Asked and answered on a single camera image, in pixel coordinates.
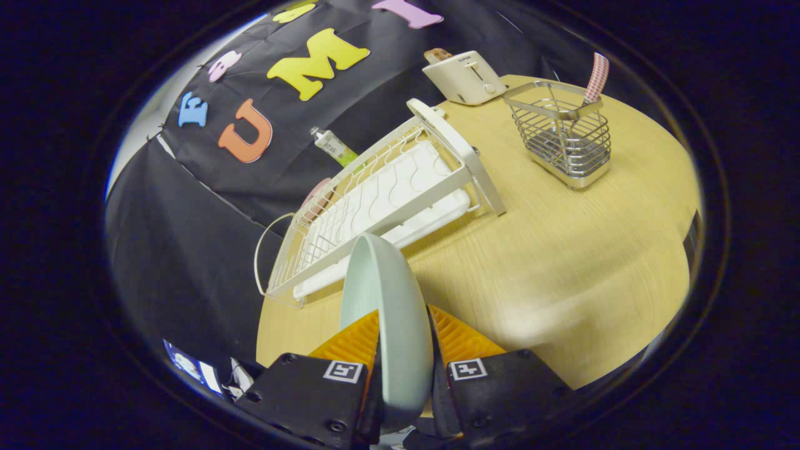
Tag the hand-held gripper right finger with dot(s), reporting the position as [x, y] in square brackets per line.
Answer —
[500, 394]

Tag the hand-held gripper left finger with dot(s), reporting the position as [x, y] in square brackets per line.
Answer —
[300, 400]

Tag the pale green plate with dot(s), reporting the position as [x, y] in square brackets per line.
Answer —
[387, 312]

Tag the white dish rack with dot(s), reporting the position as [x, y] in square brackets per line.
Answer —
[400, 181]

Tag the pink plate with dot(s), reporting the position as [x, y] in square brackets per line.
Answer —
[315, 194]

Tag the clear green drink bottle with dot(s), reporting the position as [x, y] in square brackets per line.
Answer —
[337, 149]

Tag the white toaster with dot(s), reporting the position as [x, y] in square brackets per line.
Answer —
[465, 78]

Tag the brown bread slice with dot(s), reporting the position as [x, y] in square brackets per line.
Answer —
[437, 55]

